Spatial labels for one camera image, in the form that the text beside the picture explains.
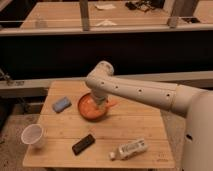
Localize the orange bowl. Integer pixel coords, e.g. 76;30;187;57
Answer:
78;93;109;121

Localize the grey metal post right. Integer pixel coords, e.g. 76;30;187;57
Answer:
167;0;197;28

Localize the folded white paper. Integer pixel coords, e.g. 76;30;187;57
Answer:
95;19;117;27

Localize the white paper sheet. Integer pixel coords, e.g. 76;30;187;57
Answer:
95;4;116;10

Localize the small wooden table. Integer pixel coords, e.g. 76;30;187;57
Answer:
23;81;175;169

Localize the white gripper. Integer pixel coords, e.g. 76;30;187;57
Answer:
91;93;108;108

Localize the black rectangular block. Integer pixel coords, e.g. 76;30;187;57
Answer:
72;134;95;155

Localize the blue sponge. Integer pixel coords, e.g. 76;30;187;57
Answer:
52;97;71;113

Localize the grey metal post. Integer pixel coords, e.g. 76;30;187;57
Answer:
79;0;90;31
167;0;197;28

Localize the metal clamp bracket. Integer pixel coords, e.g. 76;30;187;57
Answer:
0;68;24;86

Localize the black cables pile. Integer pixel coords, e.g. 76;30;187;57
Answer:
125;0;162;13

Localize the black device on desk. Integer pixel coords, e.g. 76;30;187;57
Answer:
183;17;200;23

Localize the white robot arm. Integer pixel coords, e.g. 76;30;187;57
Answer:
85;61;213;171

